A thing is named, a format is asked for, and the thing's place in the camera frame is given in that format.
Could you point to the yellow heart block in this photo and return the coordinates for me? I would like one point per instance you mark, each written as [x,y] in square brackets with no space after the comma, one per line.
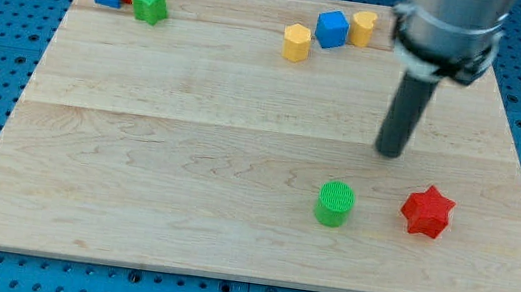
[362,27]

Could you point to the blue cube block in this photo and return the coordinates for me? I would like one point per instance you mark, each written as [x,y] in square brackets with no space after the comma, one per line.
[331,29]

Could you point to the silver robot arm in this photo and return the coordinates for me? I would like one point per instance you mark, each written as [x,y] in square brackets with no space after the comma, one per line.
[451,39]

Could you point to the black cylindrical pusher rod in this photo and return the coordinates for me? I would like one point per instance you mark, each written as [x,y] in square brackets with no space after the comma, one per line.
[410,100]

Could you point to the wooden board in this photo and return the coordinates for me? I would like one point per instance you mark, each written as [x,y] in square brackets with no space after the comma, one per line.
[193,147]

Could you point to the green star block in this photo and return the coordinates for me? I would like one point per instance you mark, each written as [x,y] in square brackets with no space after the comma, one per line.
[150,11]

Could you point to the green cylinder block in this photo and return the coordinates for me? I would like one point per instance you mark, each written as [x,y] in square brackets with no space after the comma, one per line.
[334,203]

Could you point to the yellow hexagon block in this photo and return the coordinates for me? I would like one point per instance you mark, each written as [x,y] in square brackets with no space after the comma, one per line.
[296,43]

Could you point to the red star block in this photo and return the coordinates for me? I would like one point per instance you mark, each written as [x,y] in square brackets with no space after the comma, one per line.
[427,212]

